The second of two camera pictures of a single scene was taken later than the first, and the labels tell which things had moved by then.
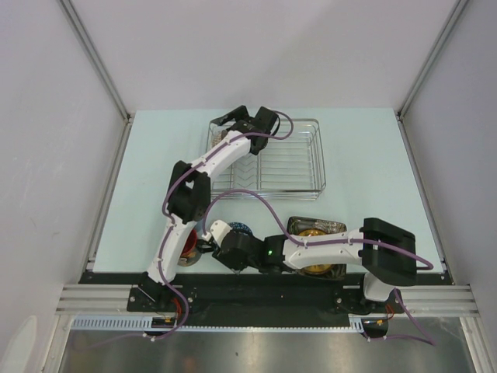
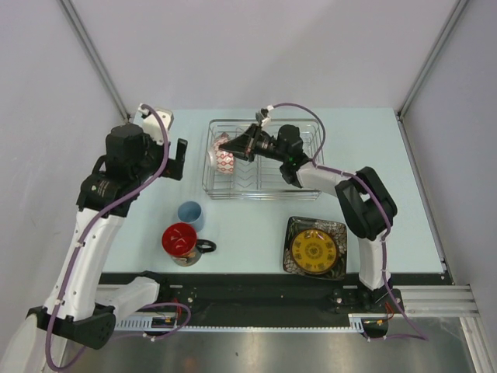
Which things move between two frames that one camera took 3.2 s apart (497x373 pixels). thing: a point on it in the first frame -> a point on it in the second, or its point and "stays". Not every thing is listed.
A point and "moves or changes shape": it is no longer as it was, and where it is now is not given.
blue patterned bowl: [240, 228] moves or changes shape
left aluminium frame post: [85, 36] stays
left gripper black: [238, 114] -> [173, 169]
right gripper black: [224, 259] -> [241, 145]
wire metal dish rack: [289, 166] stays
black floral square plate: [307, 226] stays
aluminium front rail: [415, 301] stays
